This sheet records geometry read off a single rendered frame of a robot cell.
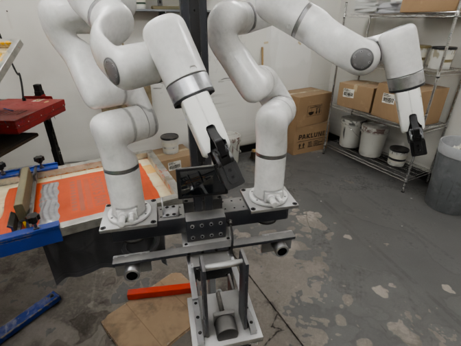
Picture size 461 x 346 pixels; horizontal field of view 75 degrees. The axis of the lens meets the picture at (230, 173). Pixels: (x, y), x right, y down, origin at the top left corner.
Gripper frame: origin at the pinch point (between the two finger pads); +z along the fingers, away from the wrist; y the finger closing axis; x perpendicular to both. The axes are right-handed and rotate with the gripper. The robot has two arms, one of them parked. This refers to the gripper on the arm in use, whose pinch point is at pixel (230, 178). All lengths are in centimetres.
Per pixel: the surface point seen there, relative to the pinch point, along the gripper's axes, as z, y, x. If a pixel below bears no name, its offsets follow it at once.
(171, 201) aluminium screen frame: 8, -74, -21
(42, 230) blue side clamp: -3, -58, -62
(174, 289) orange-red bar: 71, -143, -52
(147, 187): 0, -92, -30
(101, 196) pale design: -5, -87, -49
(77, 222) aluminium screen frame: -1, -64, -53
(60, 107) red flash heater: -79, -196, -82
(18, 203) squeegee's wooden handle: -15, -65, -69
